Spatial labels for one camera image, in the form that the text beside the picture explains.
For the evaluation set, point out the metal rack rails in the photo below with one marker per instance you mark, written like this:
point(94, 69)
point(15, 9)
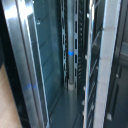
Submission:
point(20, 53)

